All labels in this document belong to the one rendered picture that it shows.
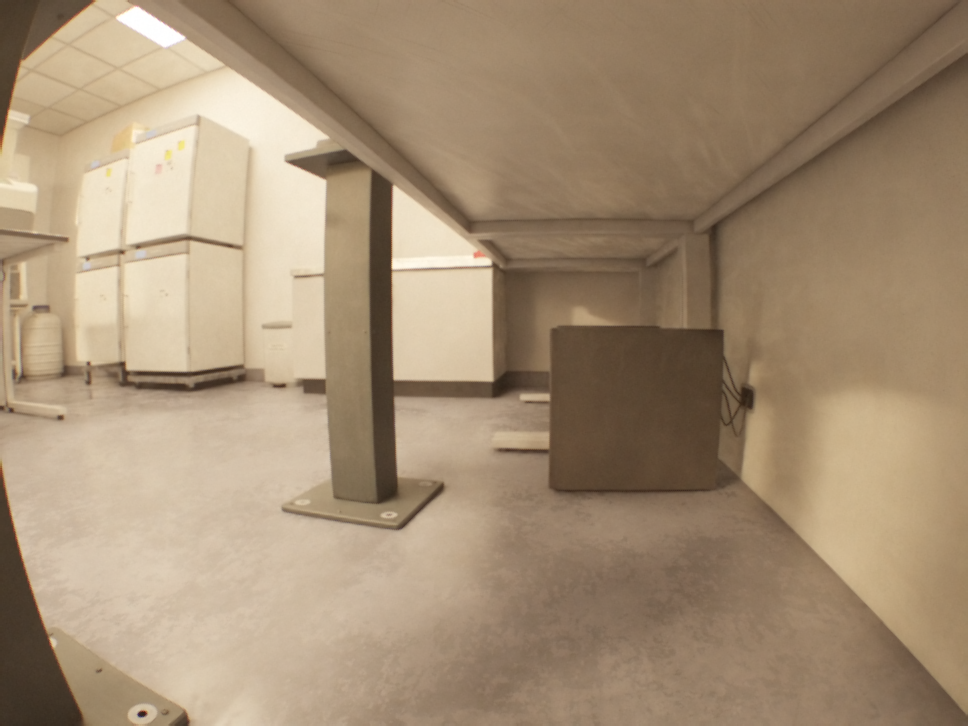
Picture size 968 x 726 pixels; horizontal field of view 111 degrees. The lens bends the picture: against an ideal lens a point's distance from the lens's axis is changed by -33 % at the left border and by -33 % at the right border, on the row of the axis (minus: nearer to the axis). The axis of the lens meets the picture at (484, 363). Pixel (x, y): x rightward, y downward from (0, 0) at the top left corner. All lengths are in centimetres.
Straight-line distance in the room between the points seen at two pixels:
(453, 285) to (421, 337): 33
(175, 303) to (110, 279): 82
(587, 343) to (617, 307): 205
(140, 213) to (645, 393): 348
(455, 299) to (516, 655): 221
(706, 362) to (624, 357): 20
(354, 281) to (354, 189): 20
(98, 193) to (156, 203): 83
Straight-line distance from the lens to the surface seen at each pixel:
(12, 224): 271
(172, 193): 368
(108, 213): 428
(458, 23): 57
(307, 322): 299
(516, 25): 57
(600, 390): 119
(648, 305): 256
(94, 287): 432
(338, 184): 115
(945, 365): 71
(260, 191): 405
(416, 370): 274
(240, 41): 55
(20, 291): 526
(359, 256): 109
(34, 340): 551
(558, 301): 320
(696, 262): 161
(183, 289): 347
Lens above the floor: 41
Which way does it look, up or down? 5 degrees down
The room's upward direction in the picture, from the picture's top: straight up
